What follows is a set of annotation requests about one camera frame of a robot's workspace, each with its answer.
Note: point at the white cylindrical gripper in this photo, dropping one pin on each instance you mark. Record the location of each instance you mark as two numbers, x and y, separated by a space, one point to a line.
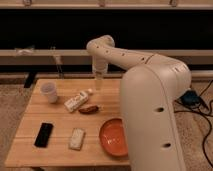
99 66

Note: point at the white sponge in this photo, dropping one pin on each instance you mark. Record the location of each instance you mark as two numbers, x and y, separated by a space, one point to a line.
77 138

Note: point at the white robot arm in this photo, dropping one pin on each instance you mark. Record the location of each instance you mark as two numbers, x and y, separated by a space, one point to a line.
147 91

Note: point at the orange ceramic bowl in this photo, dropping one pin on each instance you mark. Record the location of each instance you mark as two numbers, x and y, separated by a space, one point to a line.
112 138

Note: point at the translucent plastic cup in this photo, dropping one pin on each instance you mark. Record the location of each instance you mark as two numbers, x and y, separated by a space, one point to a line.
48 89

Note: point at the wooden table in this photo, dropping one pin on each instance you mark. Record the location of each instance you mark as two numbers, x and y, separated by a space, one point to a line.
23 153

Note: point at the black rectangular remote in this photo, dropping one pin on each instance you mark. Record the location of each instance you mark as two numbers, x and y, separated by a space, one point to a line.
43 135

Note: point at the blue power adapter box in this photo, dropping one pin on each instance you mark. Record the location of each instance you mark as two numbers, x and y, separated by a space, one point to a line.
190 98

